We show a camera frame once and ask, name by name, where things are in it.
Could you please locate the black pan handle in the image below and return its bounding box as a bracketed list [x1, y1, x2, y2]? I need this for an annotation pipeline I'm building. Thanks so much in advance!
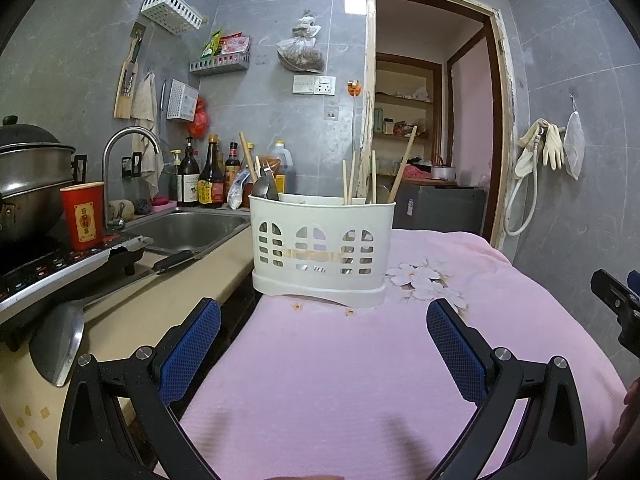
[152, 250, 195, 275]

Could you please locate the steel sink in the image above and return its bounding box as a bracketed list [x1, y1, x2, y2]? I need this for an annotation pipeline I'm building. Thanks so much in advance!
[122, 210, 251, 256]

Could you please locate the red paper cup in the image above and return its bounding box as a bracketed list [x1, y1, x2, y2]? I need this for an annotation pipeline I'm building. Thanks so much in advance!
[60, 182, 106, 252]

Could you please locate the dark bottle white label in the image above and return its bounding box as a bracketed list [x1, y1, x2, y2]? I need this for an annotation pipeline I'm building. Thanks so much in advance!
[177, 137, 201, 206]

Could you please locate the beige hanging towel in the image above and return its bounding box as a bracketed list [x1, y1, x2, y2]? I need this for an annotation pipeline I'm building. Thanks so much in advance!
[131, 71, 163, 186]

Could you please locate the hanging clear plastic bag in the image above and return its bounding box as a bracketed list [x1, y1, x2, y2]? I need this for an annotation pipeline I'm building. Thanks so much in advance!
[276, 10, 325, 73]

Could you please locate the white double wall socket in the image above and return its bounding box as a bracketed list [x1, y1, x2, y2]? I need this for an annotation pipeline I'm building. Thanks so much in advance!
[292, 75, 336, 96]

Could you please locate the clear dish soap bottle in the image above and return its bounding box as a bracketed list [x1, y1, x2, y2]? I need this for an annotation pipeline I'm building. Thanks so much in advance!
[169, 150, 182, 201]

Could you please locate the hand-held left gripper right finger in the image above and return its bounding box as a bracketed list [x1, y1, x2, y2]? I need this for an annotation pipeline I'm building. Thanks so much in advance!
[426, 297, 588, 480]

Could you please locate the pink floral cloth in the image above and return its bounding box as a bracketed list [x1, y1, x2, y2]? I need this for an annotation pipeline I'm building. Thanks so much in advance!
[155, 229, 631, 480]

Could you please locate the metal steamer pot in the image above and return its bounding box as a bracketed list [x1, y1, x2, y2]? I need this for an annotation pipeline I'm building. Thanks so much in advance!
[0, 116, 76, 246]

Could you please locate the grey wall shelf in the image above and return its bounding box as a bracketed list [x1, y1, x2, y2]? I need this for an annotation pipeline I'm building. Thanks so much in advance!
[189, 55, 250, 77]

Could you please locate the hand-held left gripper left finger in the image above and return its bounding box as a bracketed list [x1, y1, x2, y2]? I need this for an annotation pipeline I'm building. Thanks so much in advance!
[56, 297, 222, 480]

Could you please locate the white wall basket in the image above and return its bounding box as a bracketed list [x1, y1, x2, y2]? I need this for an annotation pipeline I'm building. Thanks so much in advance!
[140, 0, 202, 36]

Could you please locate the induction cooker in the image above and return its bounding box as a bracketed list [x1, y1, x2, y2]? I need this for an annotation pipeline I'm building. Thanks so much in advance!
[0, 234, 153, 331]

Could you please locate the chrome faucet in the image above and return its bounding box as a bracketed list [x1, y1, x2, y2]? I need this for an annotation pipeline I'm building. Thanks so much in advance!
[102, 127, 162, 231]

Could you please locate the white wall box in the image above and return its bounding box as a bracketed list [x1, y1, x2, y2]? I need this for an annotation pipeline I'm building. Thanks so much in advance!
[166, 79, 200, 121]

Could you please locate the wooden cutting board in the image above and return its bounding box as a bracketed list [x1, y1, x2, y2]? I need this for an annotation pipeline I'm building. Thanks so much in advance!
[114, 22, 147, 120]

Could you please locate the white shower hose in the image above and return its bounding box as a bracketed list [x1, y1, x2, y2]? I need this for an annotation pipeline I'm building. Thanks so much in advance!
[502, 135, 542, 236]

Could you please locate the wooden door frame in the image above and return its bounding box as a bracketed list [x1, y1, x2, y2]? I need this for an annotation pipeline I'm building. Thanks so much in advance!
[361, 0, 516, 256]

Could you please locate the cream rubber glove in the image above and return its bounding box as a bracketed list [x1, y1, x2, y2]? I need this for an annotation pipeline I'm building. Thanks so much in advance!
[544, 122, 566, 171]
[516, 118, 547, 177]

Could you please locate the white mesh bag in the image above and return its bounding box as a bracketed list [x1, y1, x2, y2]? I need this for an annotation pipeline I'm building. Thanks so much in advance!
[563, 94, 585, 181]

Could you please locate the person's right hand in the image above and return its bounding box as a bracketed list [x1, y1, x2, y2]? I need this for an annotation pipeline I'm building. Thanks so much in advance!
[612, 379, 640, 448]

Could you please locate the metal spatula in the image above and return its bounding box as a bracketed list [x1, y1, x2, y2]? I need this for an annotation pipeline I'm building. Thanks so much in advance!
[28, 300, 86, 387]

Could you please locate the wooden shelf unit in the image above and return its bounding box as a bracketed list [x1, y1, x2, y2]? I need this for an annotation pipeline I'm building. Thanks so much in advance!
[372, 54, 443, 181]

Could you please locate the grey cabinet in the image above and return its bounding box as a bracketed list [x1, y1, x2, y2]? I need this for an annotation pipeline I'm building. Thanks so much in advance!
[392, 182, 486, 235]

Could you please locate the white plastic utensil basket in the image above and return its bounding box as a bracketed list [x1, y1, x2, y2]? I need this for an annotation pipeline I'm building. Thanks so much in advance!
[248, 194, 397, 307]

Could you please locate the red snack packet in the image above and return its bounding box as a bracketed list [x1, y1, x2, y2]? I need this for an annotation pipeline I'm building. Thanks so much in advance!
[220, 34, 251, 55]

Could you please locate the cooking oil jug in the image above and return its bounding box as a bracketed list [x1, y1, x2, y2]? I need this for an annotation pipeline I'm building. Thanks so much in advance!
[270, 141, 295, 194]

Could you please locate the small dark sauce bottle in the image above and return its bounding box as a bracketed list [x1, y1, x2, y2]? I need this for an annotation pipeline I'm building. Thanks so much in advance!
[225, 142, 242, 186]

